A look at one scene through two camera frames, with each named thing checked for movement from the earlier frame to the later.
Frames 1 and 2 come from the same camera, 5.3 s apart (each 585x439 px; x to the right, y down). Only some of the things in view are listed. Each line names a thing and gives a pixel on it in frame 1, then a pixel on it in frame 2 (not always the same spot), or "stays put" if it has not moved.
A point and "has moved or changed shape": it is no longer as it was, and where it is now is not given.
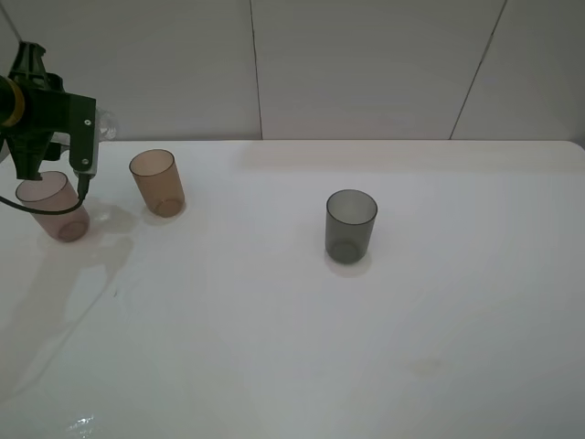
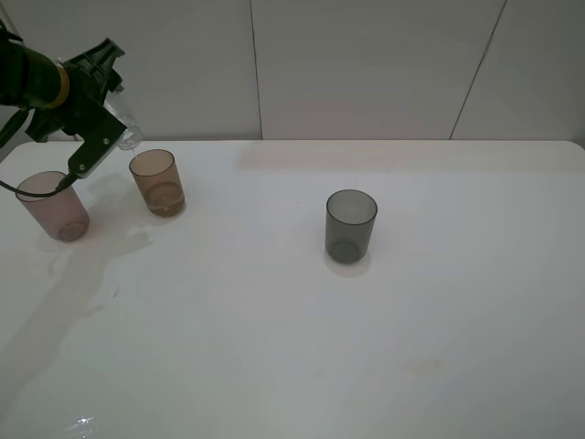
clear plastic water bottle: (107, 125) has moved or changed shape
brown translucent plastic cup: (155, 173) stays put
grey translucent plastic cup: (349, 216) stays put
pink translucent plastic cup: (54, 192) stays put
